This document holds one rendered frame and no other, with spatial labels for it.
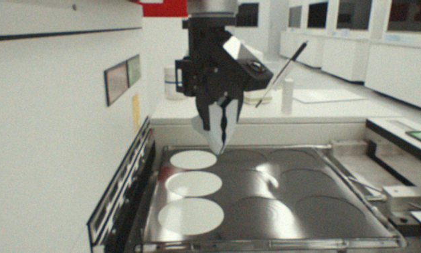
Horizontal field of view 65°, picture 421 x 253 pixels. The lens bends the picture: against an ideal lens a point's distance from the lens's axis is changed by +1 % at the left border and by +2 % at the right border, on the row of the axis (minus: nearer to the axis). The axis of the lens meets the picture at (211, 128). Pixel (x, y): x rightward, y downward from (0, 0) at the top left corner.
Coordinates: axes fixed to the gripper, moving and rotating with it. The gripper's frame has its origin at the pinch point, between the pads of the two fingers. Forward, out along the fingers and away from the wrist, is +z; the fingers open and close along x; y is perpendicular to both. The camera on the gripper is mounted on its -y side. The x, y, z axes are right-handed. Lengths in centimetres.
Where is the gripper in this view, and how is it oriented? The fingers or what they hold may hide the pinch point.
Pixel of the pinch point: (221, 147)
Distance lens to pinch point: 52.7
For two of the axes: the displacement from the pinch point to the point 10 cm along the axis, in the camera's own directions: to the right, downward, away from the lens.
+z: 0.1, 9.5, 3.0
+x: -7.4, 2.1, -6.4
